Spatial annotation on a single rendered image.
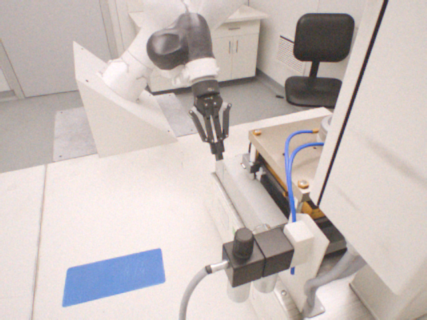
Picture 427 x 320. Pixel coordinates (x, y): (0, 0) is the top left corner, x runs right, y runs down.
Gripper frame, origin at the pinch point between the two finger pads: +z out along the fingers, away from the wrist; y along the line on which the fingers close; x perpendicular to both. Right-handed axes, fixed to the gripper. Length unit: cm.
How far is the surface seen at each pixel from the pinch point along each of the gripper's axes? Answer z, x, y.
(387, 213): 5, -59, -5
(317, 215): 11.1, -38.1, 2.4
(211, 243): 22.8, -4.3, -8.3
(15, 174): -6, 35, -61
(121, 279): 23.9, -6.1, -31.7
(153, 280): 25.6, -8.4, -24.8
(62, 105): -70, 252, -76
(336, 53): -48, 103, 135
